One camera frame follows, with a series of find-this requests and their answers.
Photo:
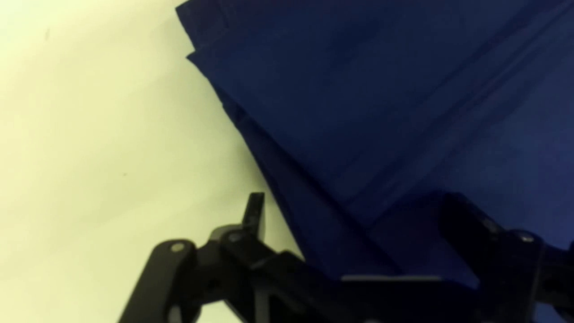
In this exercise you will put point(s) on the blue cloth with white trim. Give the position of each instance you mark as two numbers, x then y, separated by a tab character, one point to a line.
388	90

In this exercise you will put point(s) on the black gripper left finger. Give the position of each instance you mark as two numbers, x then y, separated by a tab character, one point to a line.
209	281

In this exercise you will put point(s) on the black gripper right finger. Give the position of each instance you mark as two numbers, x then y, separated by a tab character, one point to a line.
509	270

